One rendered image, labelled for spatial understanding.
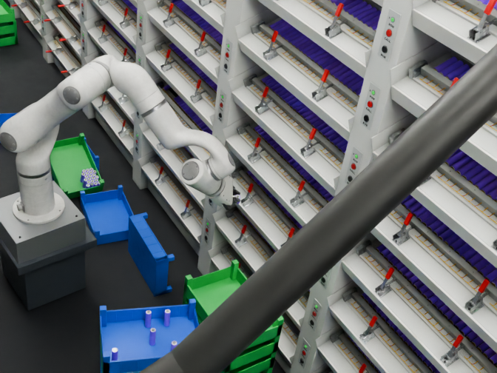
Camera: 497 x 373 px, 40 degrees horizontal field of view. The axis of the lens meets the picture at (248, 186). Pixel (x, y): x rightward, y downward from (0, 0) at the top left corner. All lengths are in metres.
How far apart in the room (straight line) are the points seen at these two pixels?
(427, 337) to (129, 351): 0.89
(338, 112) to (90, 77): 0.75
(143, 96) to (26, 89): 2.24
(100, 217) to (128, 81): 1.29
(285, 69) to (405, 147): 1.79
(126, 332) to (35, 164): 0.70
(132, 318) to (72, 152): 1.44
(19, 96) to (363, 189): 3.88
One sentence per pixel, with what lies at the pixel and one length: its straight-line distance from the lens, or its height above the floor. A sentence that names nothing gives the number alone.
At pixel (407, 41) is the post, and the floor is 1.44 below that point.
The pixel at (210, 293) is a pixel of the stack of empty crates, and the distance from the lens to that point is 2.34.
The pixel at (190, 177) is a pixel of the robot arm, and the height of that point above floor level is 0.85.
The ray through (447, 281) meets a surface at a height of 0.94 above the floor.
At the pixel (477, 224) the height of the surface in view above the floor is 1.14.
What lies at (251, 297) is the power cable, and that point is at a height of 1.84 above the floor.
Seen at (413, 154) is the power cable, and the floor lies 1.91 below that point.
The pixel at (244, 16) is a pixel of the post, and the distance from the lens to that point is 2.28.
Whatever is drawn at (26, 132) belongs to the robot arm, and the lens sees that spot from 2.37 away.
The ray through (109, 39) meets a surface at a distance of 3.54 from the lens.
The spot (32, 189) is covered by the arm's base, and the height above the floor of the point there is 0.52.
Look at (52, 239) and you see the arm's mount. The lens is 2.62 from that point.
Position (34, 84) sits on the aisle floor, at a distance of 4.28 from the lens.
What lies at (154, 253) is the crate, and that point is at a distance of 2.77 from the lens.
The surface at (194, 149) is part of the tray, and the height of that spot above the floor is 0.54.
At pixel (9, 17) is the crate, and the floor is 0.19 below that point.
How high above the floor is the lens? 2.08
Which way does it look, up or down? 36 degrees down
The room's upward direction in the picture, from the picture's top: 9 degrees clockwise
